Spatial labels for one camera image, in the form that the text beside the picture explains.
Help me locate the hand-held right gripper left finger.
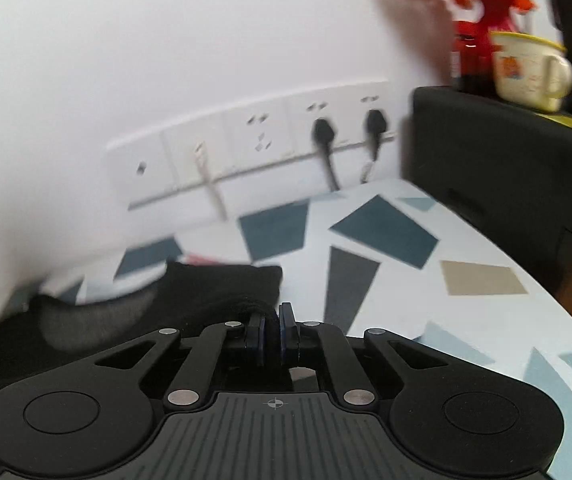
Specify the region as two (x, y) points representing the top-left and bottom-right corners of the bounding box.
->
(94, 314), (269, 412)

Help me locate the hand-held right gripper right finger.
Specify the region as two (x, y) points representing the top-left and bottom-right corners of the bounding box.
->
(278, 302), (468, 413)

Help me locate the black garment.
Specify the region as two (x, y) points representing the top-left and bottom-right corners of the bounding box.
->
(0, 259), (285, 441)

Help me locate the geometric patterned tablecloth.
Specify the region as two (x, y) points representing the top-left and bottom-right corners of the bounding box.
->
(0, 178), (572, 476)

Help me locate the black box cabinet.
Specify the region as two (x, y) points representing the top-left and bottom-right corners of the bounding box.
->
(410, 85), (572, 261)

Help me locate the yellow label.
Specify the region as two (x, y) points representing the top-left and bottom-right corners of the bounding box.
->
(535, 112), (572, 129)

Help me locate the cream printed mug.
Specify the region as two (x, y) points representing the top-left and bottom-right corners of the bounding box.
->
(489, 30), (572, 114)

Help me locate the red vase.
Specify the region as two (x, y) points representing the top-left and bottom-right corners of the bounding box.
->
(452, 0), (523, 96)

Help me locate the beige cable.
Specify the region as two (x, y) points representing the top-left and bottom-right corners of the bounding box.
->
(192, 142), (227, 218)

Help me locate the white wall socket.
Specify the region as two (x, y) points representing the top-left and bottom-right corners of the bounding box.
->
(223, 106), (295, 175)
(347, 78), (397, 142)
(162, 121), (233, 192)
(286, 91), (354, 158)
(106, 135), (179, 209)

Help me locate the black plug with cable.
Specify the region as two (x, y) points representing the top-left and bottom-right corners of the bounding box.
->
(360, 108), (389, 183)
(312, 117), (341, 191)

